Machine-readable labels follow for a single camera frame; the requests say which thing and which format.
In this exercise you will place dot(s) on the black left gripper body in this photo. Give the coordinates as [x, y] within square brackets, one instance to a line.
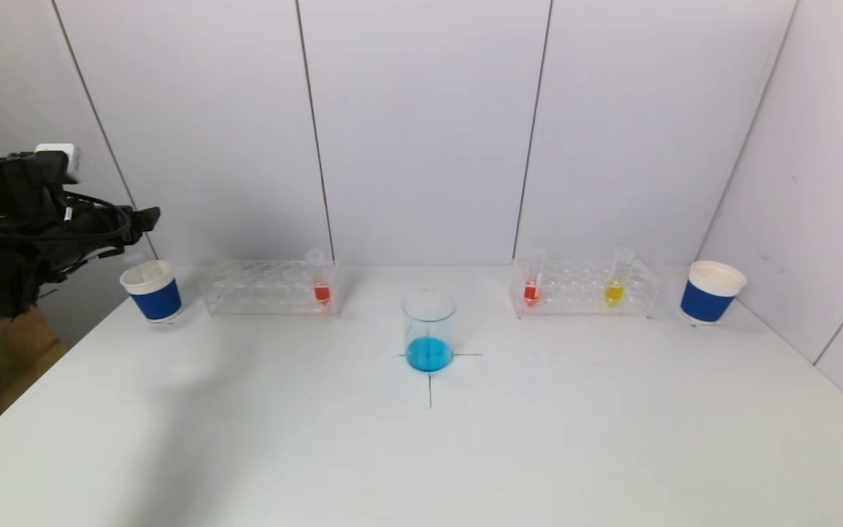
[4, 197]

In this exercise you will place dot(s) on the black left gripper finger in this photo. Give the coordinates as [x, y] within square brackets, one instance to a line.
[136, 219]
[85, 260]

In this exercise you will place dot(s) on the clear acrylic test tube rack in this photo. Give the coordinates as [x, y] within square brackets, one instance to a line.
[268, 289]
[575, 287]

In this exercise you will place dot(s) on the red pigment test tube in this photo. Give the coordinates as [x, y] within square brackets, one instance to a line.
[530, 293]
[322, 293]

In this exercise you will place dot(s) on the clear glass beaker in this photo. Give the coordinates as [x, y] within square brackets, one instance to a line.
[429, 351]

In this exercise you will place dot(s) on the yellow pigment test tube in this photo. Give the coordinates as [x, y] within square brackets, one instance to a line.
[613, 293]

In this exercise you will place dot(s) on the blue sleeved white paper cup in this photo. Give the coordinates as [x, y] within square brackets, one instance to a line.
[705, 301]
[159, 300]

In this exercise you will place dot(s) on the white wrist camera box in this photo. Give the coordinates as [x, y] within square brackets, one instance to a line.
[63, 157]

